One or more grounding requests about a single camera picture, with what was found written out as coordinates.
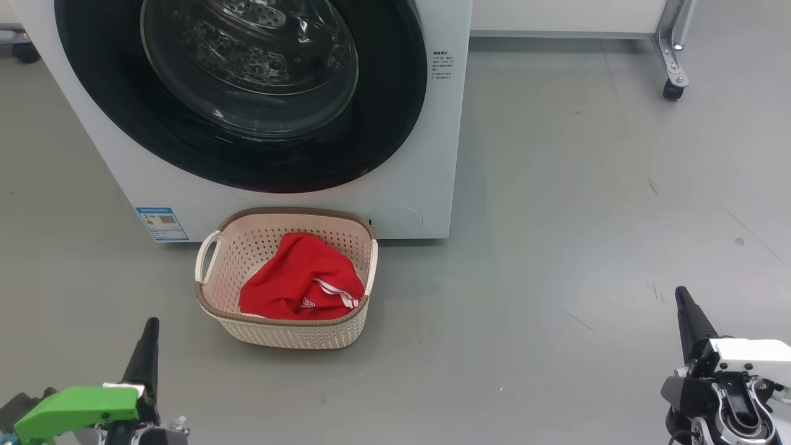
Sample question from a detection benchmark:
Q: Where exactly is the red white jersey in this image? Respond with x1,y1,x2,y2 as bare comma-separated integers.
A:
239,232,366,321

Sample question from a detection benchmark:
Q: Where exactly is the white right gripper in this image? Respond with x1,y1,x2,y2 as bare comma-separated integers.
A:
674,286,791,390

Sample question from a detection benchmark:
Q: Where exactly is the cream perforated laundry basket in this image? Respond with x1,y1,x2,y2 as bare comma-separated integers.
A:
195,207,379,350

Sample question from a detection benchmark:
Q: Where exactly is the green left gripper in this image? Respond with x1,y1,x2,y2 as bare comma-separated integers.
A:
13,318,161,444

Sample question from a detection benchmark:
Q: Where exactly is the white washing machine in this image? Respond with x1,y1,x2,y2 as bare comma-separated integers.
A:
11,0,474,243

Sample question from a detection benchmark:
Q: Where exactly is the round white filter cover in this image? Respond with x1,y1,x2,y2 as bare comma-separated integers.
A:
377,205,425,235

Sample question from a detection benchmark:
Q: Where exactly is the metal leg with caster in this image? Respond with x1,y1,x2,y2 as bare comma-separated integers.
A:
651,0,698,101

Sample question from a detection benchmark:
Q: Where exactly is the white cabinet panel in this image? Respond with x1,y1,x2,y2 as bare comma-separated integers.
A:
470,0,671,40

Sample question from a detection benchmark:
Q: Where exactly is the black glass washing machine door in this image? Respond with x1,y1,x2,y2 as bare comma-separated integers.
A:
54,0,429,194

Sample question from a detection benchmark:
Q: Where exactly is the blue energy label sticker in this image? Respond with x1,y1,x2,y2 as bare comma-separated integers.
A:
135,207,189,243

